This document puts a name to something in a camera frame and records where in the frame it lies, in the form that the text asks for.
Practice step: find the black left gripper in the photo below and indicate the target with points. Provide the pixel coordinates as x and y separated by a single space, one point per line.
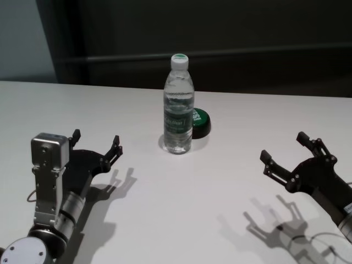
82 165

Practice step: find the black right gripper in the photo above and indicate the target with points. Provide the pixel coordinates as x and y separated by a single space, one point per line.
316 176

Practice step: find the clear water bottle green label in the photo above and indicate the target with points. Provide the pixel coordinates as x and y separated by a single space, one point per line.
178 110

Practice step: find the green YES button black base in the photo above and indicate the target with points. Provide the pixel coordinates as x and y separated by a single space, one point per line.
202 123

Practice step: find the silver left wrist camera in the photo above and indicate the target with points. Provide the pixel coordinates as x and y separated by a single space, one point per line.
46 148

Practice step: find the grey horizontal wall rail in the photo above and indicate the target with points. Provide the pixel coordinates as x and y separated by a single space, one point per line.
247 56

